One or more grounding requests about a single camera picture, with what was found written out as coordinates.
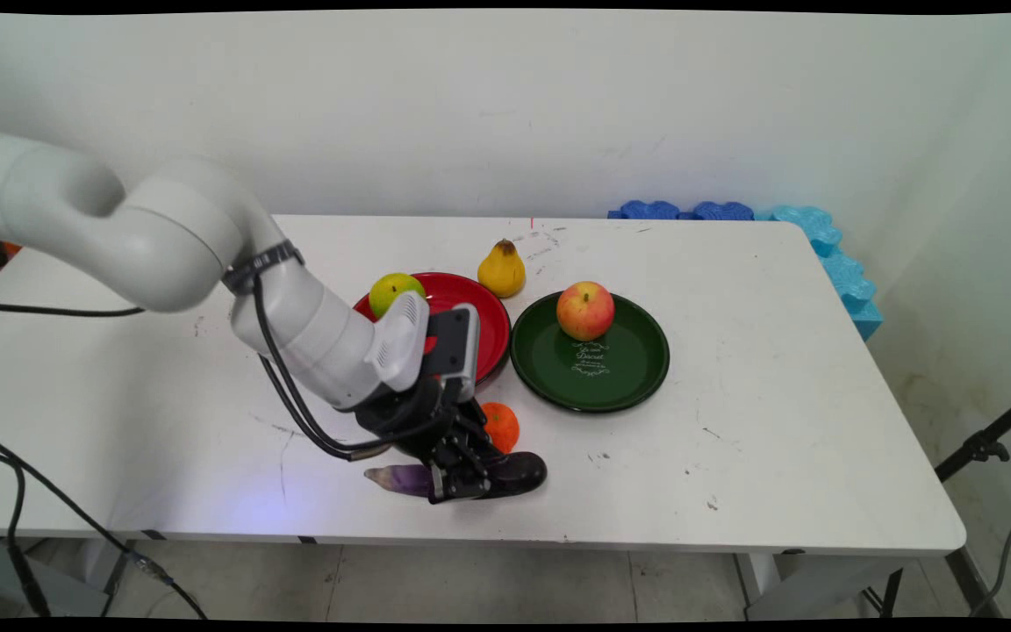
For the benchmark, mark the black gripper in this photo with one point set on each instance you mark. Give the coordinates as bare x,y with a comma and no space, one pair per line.
409,417

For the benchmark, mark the purple eggplant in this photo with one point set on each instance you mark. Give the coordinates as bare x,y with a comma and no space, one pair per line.
519,474

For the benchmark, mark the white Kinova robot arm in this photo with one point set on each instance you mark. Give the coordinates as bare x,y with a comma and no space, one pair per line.
172,237

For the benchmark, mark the orange mandarin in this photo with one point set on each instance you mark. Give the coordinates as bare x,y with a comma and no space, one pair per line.
505,426

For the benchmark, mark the red plate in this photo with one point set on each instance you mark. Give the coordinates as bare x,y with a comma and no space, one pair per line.
479,307

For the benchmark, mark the dark green plate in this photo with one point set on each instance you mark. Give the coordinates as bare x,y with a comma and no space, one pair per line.
611,369

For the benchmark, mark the green apple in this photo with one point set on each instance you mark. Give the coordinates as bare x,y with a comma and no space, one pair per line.
393,292

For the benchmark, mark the yellow pear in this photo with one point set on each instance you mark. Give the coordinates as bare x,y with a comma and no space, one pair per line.
502,272

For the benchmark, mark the red yellow apple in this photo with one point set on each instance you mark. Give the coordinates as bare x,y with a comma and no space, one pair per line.
585,310

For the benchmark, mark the dark blue foam piece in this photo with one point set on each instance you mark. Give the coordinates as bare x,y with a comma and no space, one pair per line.
720,211
646,211

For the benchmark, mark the light blue foam strip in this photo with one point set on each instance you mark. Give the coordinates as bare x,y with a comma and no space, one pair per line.
843,272

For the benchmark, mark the black tripod stand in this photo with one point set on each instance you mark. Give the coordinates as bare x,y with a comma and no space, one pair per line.
984,443

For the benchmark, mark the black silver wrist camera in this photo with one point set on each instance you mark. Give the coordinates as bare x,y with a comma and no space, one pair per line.
453,347

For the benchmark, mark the black table leg frame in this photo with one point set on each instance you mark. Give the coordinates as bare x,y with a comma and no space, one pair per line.
962,575

